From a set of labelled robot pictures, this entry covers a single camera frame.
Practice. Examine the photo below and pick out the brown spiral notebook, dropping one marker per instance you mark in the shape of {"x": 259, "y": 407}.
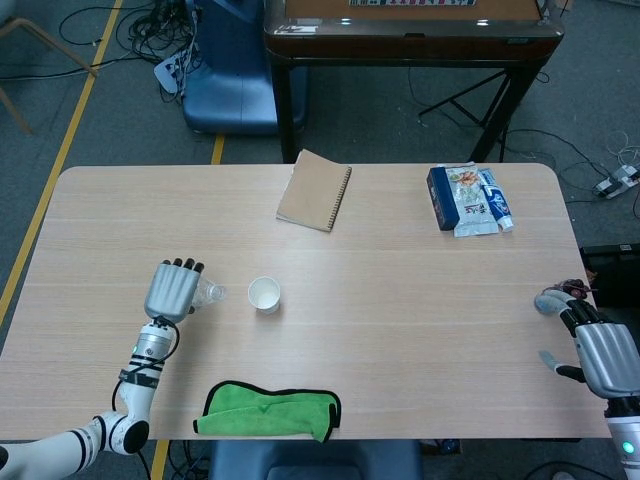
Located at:
{"x": 315, "y": 192}

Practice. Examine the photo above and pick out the black tripod legs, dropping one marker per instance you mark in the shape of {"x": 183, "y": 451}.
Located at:
{"x": 462, "y": 102}

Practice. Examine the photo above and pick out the grey white power strip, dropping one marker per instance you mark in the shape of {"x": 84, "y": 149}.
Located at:
{"x": 617, "y": 180}

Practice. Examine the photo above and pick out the dark blue cardboard box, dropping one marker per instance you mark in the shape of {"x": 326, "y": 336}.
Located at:
{"x": 442, "y": 200}

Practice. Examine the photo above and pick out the white shoe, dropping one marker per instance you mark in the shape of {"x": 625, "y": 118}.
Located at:
{"x": 564, "y": 476}

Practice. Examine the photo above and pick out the small dark red object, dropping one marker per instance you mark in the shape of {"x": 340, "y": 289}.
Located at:
{"x": 575, "y": 288}

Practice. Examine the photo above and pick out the white green snack packet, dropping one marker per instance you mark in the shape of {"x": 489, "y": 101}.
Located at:
{"x": 470, "y": 200}

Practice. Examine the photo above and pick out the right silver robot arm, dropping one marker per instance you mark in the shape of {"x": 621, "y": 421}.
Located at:
{"x": 625, "y": 440}

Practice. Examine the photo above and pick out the transparent plastic bottle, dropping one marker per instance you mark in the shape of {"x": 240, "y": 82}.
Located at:
{"x": 212, "y": 291}

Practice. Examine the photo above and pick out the green cloth with black edge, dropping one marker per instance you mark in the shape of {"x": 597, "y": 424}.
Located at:
{"x": 270, "y": 412}

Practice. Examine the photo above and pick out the black box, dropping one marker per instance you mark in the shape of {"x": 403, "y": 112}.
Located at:
{"x": 617, "y": 280}

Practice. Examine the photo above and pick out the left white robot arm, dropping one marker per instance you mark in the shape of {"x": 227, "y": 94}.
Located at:
{"x": 145, "y": 370}

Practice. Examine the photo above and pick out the brown mahjong table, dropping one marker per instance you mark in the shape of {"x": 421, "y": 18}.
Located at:
{"x": 400, "y": 45}

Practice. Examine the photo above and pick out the blue machine base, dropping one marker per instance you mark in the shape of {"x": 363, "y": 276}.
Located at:
{"x": 230, "y": 75}

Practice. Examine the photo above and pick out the dark blue padded seat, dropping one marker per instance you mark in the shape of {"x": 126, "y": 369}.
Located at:
{"x": 315, "y": 460}

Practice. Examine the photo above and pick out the wooden chair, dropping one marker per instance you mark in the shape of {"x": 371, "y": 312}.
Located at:
{"x": 35, "y": 32}

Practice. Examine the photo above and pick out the white paper cup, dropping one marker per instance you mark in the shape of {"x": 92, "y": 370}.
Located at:
{"x": 264, "y": 296}

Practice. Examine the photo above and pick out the white power strip with plugs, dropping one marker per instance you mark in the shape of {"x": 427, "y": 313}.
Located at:
{"x": 172, "y": 70}

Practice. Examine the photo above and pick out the row of mahjong tiles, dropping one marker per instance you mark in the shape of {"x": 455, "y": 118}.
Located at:
{"x": 410, "y": 2}

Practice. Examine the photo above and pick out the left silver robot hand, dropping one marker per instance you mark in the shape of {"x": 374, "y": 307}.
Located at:
{"x": 170, "y": 292}

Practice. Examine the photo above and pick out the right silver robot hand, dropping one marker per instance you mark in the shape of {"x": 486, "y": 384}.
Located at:
{"x": 607, "y": 357}

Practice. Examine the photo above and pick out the blue white toothpaste tube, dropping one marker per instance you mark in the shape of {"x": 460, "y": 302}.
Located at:
{"x": 497, "y": 200}

